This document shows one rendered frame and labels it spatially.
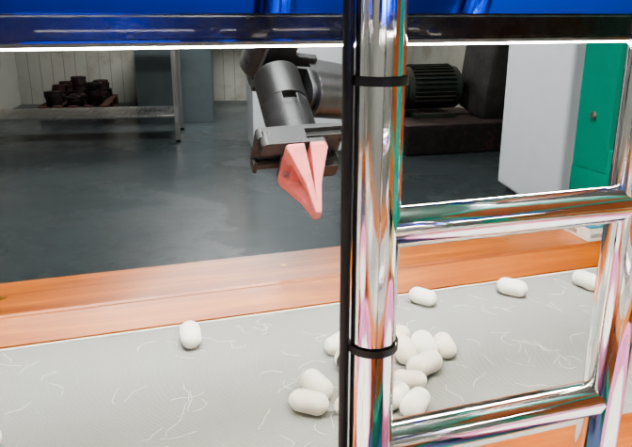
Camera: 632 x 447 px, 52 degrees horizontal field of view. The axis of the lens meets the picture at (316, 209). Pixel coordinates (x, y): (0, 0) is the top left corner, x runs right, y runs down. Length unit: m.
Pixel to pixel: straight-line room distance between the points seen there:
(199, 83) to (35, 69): 2.70
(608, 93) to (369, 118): 0.74
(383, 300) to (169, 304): 0.44
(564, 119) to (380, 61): 3.09
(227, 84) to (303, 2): 8.17
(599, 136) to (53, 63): 8.11
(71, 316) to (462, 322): 0.41
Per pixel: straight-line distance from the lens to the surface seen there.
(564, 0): 0.50
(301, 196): 0.70
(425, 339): 0.64
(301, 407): 0.55
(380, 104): 0.28
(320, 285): 0.75
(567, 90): 3.34
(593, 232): 0.94
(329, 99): 0.78
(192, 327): 0.66
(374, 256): 0.30
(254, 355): 0.65
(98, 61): 8.67
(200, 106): 6.82
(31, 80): 8.86
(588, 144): 1.03
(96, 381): 0.64
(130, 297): 0.73
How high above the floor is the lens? 1.06
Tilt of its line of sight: 17 degrees down
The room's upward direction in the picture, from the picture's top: straight up
